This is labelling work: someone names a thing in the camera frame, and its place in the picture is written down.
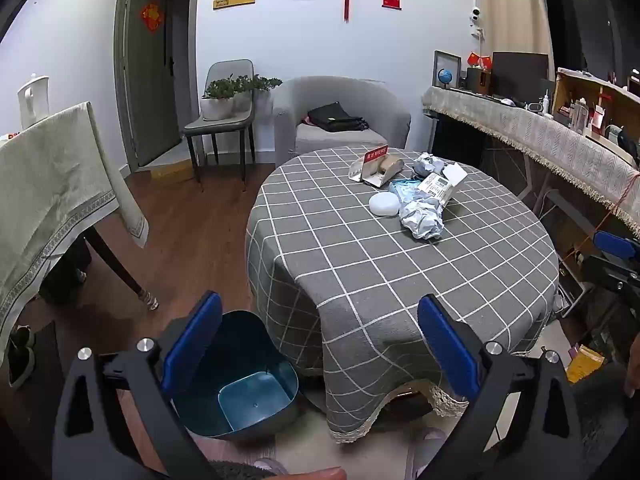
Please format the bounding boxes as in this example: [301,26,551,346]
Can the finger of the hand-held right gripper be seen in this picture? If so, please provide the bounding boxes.
[593,231,640,264]

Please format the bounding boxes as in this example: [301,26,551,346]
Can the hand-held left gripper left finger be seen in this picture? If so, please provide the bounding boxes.
[52,290,223,480]

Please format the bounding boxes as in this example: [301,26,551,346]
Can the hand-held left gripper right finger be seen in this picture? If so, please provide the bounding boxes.
[416,294,584,480]

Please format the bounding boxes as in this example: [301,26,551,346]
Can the blue trash bin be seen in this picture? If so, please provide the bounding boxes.
[170,310,301,443]

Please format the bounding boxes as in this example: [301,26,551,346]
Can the large paper ball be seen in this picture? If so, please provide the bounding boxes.
[399,197,445,241]

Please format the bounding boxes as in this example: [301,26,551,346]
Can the white round lid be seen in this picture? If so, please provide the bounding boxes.
[369,191,402,219]

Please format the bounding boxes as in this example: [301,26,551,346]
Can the blue face mask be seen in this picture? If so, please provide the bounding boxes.
[389,178,426,209]

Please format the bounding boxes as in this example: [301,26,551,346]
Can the white printed carton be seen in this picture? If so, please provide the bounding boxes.
[417,162,469,207]

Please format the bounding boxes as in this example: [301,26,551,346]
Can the small paper ball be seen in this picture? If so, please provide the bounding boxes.
[412,152,447,179]

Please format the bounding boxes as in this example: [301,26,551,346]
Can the person's right hand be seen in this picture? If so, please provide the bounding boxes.
[625,332,640,397]

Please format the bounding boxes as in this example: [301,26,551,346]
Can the person's left hand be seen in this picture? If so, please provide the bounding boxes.
[277,466,347,480]

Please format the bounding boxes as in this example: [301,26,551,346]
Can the round table with checked tablecloth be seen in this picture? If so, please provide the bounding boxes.
[245,146,561,445]

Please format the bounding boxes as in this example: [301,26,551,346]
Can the yellow package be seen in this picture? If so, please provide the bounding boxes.
[565,345,606,384]

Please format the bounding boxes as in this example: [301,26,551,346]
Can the dark wooden table leg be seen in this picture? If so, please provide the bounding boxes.
[87,227,160,312]

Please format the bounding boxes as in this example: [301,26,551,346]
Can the long desk with beige cloth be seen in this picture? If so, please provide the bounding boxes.
[422,85,640,321]

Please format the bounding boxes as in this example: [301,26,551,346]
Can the grey slipper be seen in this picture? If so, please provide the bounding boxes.
[252,457,291,478]

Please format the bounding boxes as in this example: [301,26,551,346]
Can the wooden shelf box with items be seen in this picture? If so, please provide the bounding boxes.
[552,67,640,166]

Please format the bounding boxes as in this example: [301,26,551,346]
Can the dark shoes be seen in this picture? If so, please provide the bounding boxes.
[7,325,36,391]

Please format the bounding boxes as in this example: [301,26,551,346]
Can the flat cardboard box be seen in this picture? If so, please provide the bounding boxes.
[150,160,196,184]

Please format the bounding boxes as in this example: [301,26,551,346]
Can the black monitor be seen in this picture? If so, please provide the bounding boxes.
[492,52,549,99]

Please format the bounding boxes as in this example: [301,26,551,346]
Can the red-topped sign holder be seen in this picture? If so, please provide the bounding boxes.
[348,144,390,181]

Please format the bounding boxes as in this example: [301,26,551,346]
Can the brown wooden box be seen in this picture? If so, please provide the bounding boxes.
[466,67,493,95]

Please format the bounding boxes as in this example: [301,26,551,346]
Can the table with beige tablecloth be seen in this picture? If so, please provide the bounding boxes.
[0,101,150,361]

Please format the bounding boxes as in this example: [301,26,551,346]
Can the beige curtain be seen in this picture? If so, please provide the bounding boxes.
[475,0,556,81]

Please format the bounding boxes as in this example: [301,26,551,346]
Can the grey door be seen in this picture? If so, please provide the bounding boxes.
[114,0,201,172]

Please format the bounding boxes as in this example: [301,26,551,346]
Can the black bag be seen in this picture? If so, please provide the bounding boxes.
[306,102,369,133]

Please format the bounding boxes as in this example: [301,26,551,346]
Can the trailing potted plant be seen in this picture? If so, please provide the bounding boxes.
[232,74,284,114]

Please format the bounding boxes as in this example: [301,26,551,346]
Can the grey dining chair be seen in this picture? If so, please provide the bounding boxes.
[181,59,257,192]

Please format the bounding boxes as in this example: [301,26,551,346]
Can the grey armchair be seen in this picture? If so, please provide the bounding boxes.
[272,76,412,168]

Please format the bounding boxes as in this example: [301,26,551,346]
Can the white jug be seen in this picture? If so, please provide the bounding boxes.
[17,74,50,129]

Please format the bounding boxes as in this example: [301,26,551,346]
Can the red door decoration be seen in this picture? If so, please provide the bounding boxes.
[140,2,165,34]

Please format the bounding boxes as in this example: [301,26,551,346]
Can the picture frame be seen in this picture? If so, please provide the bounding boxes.
[432,50,462,90]

